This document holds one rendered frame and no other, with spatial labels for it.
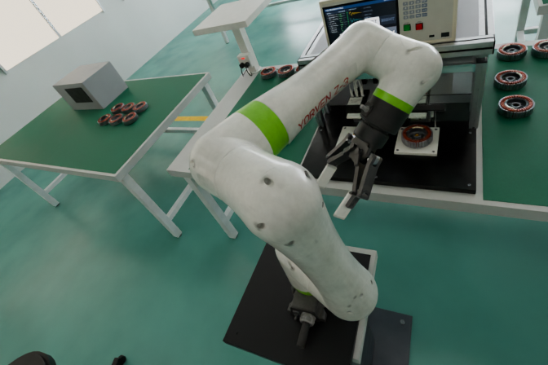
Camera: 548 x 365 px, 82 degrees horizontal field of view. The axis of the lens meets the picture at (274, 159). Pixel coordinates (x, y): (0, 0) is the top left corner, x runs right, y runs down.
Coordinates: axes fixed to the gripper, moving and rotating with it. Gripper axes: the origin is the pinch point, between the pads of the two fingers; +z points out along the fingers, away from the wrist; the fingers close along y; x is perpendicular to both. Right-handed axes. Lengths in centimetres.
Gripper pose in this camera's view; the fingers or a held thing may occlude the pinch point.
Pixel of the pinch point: (330, 197)
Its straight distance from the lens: 79.6
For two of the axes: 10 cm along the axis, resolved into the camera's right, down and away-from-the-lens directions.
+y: 2.0, 4.4, -8.8
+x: 8.6, 3.4, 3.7
